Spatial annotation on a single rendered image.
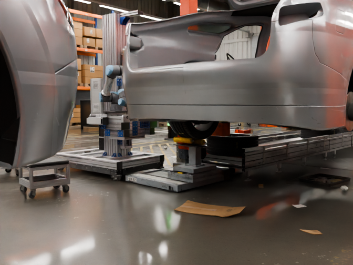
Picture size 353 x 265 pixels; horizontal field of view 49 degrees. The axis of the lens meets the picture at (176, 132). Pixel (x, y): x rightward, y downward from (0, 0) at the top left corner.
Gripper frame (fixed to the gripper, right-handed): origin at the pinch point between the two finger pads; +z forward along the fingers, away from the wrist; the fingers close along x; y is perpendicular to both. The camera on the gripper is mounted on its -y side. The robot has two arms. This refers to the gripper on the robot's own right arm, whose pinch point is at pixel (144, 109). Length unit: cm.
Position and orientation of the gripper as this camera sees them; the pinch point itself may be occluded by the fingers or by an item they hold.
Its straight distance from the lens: 436.4
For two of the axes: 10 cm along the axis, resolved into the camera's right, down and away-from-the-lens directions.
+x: -7.0, 4.6, 5.5
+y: -2.6, -8.8, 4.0
